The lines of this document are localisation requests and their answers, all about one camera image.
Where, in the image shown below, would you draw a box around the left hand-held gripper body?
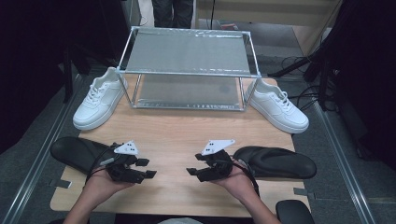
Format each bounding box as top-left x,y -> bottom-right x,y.
106,140 -> 146,184

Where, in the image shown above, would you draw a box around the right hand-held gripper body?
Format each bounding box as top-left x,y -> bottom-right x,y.
196,139 -> 236,183

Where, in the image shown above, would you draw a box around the black slipper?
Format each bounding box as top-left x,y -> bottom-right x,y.
49,136 -> 123,175
233,146 -> 318,180

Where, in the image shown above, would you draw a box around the white sneaker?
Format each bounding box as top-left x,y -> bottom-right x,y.
244,77 -> 310,134
72,66 -> 129,132

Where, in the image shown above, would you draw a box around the metal frame shoe rack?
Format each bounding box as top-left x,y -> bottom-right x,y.
115,26 -> 262,112

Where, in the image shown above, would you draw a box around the person's right hand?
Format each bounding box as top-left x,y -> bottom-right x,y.
211,159 -> 260,204

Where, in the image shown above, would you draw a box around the person's left hand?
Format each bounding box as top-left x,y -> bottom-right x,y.
84,167 -> 135,203

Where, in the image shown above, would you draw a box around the person's light clothing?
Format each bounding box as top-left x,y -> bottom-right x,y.
157,217 -> 204,224

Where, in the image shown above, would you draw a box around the grey tape strip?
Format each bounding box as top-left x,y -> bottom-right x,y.
292,187 -> 317,201
49,178 -> 73,189

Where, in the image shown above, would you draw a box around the black chair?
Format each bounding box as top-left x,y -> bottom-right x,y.
276,200 -> 316,224

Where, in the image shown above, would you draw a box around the black metal stand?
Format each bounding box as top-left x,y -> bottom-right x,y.
61,46 -> 92,105

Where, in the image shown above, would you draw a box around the black curtain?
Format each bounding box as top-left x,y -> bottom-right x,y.
0,0 -> 125,155
323,0 -> 396,171

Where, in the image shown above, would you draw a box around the black tripod stand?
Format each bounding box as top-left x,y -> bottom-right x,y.
266,46 -> 339,112

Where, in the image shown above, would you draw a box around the wooden cabinet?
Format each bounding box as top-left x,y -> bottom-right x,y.
195,0 -> 344,58

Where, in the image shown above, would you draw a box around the left hand-held gripper cable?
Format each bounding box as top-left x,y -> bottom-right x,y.
84,145 -> 117,188

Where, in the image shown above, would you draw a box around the hand-held gripper cable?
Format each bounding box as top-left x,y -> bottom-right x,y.
232,158 -> 262,198
84,145 -> 117,188

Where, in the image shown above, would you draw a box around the right hand-held gripper cable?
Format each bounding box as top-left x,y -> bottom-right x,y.
232,158 -> 262,198

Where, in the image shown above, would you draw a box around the metal floor rail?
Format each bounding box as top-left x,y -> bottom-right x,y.
312,101 -> 377,224
0,88 -> 81,224

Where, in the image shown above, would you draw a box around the black floor cables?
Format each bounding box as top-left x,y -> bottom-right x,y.
280,55 -> 323,112

